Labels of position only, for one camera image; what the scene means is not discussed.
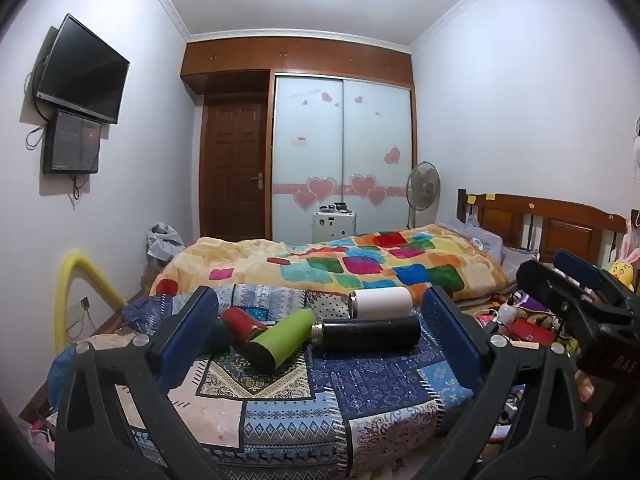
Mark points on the green bottle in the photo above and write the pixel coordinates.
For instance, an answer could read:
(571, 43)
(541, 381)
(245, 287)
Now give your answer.
(280, 342)

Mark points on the colourful patchwork blanket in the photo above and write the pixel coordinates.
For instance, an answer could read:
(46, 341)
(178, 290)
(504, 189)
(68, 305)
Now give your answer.
(320, 265)

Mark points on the yellow foam tube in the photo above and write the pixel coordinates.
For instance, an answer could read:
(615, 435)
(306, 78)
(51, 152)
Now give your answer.
(95, 280)

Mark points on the wall-mounted black television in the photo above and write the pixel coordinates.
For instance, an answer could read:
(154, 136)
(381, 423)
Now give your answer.
(82, 72)

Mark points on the black thermos cup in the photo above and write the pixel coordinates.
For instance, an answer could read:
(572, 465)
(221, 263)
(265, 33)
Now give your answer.
(370, 336)

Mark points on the yellow plush toy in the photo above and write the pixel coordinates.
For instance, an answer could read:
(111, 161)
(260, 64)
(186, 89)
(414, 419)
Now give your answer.
(622, 270)

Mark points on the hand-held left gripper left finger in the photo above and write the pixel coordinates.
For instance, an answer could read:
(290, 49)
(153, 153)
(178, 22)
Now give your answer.
(192, 331)

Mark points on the grey pillow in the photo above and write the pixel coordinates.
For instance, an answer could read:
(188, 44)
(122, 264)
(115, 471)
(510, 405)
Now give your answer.
(475, 240)

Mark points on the red bottle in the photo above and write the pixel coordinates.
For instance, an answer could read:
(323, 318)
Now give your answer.
(240, 324)

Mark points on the dark teal cup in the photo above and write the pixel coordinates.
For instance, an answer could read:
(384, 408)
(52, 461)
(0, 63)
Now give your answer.
(219, 342)

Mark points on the small black monitor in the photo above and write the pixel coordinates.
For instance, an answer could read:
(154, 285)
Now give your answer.
(72, 142)

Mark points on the red wallet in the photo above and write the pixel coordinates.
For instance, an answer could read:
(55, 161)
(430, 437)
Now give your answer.
(529, 331)

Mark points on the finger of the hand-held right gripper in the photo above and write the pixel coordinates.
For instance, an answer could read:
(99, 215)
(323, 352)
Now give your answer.
(547, 285)
(576, 269)

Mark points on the person's right hand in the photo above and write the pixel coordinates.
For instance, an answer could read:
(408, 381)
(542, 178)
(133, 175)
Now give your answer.
(585, 391)

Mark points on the white small bottle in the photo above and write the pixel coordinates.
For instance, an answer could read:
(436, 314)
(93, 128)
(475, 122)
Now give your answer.
(506, 314)

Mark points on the wooden headboard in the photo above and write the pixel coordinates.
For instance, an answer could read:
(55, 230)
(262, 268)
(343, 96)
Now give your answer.
(560, 225)

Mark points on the wooden door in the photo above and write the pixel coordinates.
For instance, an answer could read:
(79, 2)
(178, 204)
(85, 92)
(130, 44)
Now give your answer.
(232, 167)

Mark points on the white appliance box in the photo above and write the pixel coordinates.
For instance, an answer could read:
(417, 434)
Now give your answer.
(334, 225)

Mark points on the wooden wardrobe with sliding doors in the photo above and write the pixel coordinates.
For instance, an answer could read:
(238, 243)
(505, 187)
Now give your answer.
(345, 135)

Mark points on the grey clothes pile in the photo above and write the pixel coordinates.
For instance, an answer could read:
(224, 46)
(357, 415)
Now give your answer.
(165, 242)

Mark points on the standing fan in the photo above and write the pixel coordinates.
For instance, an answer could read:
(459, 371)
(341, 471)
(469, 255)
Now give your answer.
(423, 187)

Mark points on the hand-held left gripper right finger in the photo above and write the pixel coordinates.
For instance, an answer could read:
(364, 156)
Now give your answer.
(451, 341)

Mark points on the blue patterned blanket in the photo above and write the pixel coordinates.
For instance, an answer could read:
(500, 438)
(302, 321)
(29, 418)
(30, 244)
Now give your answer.
(295, 410)

